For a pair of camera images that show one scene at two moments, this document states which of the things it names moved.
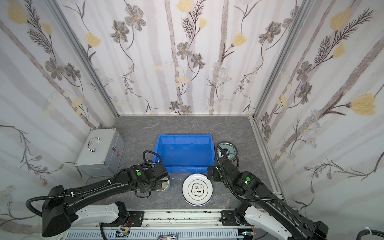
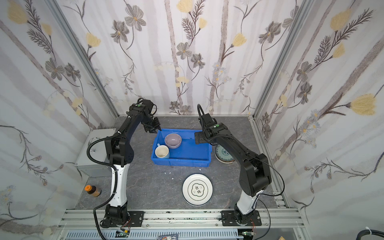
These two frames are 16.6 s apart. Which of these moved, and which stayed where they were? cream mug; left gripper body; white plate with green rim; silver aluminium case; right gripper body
Moved: left gripper body; cream mug; right gripper body
Stayed: white plate with green rim; silver aluminium case
